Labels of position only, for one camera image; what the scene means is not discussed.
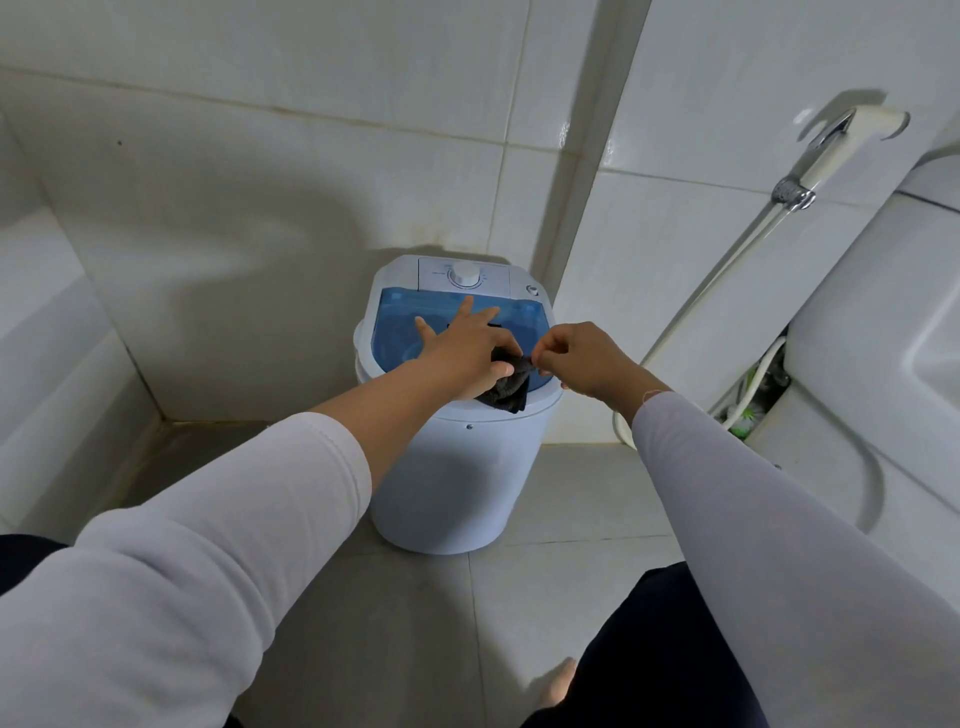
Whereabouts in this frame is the white water supply hose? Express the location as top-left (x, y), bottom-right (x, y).
top-left (720, 336), bottom-right (789, 433)

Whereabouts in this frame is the green and white brush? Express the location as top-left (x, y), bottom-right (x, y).
top-left (729, 367), bottom-right (768, 441)

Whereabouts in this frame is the person's left leg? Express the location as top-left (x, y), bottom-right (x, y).
top-left (0, 533), bottom-right (70, 597)

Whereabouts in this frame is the person's right forearm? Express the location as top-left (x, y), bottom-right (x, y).
top-left (611, 388), bottom-right (960, 728)

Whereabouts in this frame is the blue transparent washer lid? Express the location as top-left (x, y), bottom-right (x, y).
top-left (371, 287), bottom-right (553, 396)

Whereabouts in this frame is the person's leg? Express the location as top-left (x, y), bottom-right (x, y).
top-left (0, 533), bottom-right (70, 597)
top-left (519, 562), bottom-right (770, 728)

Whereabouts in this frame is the white mini washing machine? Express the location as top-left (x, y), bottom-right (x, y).
top-left (352, 253), bottom-right (565, 557)

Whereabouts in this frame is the person's right hand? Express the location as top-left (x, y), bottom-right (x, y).
top-left (530, 321), bottom-right (669, 422)

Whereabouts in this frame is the person's right leg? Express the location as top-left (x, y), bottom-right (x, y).
top-left (519, 562), bottom-right (770, 728)

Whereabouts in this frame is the person's left forearm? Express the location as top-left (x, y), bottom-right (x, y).
top-left (0, 356), bottom-right (460, 728)

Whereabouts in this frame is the white bidet sprayer hose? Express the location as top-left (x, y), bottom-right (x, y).
top-left (611, 201), bottom-right (790, 451)

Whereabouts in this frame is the white bidet sprayer head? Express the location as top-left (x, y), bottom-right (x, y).
top-left (771, 105), bottom-right (912, 213)

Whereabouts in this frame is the person's left hand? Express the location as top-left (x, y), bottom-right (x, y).
top-left (414, 296), bottom-right (525, 403)

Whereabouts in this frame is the person's right foot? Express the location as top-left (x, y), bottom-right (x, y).
top-left (534, 657), bottom-right (579, 711)

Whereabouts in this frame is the dark grey cloth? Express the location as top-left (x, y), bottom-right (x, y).
top-left (474, 346), bottom-right (536, 416)

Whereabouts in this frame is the white toilet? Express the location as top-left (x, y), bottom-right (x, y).
top-left (747, 112), bottom-right (960, 609)

